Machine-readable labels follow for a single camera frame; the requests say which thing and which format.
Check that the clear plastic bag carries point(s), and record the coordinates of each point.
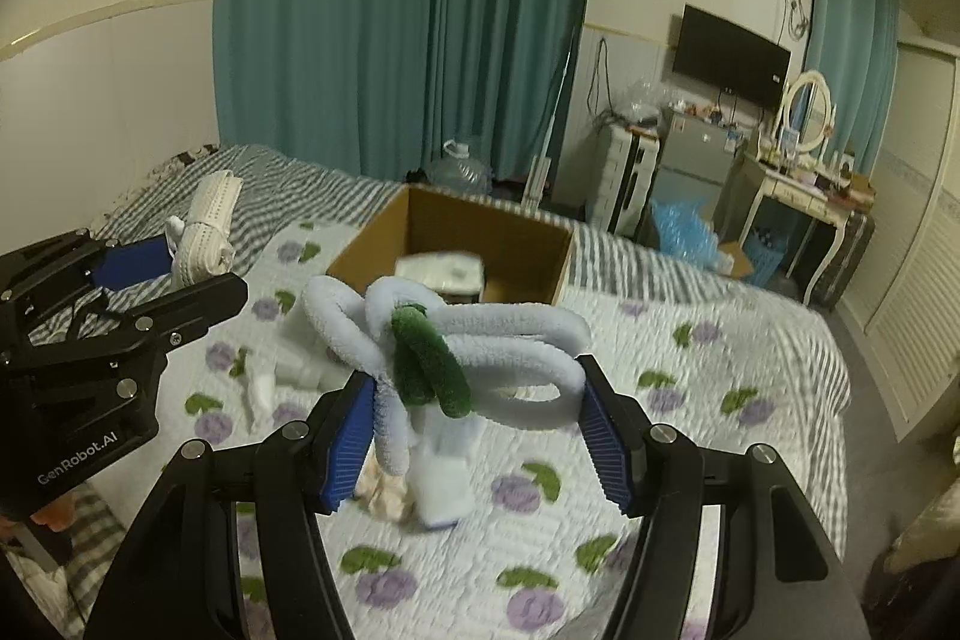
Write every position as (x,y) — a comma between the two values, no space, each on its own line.
(646,94)

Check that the floral quilted blanket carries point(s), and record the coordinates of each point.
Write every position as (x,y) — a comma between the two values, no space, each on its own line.
(675,385)

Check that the white knitted rolled cloth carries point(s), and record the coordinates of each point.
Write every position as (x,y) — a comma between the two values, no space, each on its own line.
(210,224)

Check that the white packet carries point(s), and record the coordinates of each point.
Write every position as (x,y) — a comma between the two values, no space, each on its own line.
(442,272)

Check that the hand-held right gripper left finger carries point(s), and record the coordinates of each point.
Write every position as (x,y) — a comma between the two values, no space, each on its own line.
(349,449)

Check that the blue plastic bag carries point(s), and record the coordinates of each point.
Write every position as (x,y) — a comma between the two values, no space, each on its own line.
(682,235)

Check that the brown cardboard box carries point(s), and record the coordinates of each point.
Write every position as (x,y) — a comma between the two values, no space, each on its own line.
(525,250)

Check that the oval white vanity mirror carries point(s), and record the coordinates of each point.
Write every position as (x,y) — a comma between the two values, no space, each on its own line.
(808,111)

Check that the small grey fridge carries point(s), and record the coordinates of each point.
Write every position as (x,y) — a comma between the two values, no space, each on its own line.
(694,160)

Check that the green fuzzy loop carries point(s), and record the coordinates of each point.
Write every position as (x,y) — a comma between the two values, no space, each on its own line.
(427,359)

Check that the white louvred wardrobe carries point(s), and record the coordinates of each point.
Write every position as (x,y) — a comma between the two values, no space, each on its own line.
(907,220)

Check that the blue plastic basket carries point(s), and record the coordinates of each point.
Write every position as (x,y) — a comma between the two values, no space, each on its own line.
(765,257)

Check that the white plastic block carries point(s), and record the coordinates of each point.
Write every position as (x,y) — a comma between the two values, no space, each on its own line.
(304,347)

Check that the white fuzzy looped band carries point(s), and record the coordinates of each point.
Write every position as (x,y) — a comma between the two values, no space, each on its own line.
(517,325)

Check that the grey striped bed sheet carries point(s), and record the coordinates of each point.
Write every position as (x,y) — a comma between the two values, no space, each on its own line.
(315,183)

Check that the clear water jug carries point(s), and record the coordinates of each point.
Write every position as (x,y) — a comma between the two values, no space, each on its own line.
(459,169)

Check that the black wall television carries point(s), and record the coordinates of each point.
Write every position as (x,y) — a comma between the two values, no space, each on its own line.
(731,57)

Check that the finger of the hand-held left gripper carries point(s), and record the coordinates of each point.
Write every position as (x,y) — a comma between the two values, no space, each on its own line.
(191,308)
(133,261)

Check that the narrow teal curtain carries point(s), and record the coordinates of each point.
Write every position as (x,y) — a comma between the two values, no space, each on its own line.
(851,55)

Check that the wide teal curtain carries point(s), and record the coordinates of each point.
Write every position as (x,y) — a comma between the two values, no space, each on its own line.
(405,10)

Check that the white dressing table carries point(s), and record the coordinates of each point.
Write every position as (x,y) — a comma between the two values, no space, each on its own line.
(799,197)

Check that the white drawer cabinet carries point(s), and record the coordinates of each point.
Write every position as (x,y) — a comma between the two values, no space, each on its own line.
(622,179)

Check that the dark suitcase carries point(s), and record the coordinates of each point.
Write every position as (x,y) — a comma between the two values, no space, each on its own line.
(847,261)

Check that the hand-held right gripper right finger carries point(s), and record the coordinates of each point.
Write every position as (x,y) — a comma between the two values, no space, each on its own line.
(606,452)

